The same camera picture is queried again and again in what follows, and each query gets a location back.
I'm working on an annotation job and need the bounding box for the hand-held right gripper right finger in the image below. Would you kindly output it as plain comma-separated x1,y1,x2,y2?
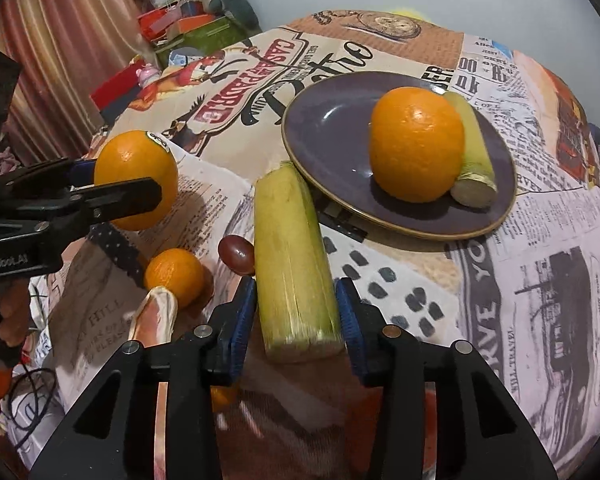
332,276,561,480

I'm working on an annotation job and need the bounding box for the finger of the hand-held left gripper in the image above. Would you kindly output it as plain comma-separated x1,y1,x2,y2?
0,157,98,198
50,176,163,235

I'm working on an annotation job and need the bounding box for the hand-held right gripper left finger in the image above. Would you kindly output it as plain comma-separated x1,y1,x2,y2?
27,276,258,480

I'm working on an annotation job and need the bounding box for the large orange with sticker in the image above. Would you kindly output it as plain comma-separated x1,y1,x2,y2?
94,130,180,232

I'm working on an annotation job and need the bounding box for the dark red date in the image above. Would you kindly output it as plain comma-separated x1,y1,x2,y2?
218,235,256,276

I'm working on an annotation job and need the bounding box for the small tangerine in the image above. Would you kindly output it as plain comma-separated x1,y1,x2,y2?
144,248,205,309

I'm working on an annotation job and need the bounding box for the peeled pomelo segment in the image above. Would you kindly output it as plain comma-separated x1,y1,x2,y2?
127,286,179,348

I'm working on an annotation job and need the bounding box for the purple plate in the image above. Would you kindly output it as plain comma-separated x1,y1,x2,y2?
281,71,518,241

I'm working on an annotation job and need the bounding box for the person's left hand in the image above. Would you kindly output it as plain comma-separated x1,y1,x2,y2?
0,280,35,361

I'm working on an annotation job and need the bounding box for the red box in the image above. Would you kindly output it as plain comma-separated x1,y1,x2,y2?
90,62,146,111

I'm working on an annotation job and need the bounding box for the pink toy figure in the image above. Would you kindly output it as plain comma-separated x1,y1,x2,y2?
136,62,162,86

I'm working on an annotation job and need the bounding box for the striped brown curtain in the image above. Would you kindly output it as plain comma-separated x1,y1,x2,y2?
0,0,153,166

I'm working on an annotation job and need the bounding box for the green storage box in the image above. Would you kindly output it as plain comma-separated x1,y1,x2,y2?
152,16,248,68

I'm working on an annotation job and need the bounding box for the newspaper print blanket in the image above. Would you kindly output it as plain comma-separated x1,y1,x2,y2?
5,7,600,480

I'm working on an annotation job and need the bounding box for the orange box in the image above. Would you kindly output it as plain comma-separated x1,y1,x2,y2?
175,14,216,33

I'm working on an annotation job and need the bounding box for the thin black cable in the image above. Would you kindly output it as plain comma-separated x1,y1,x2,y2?
7,367,58,448

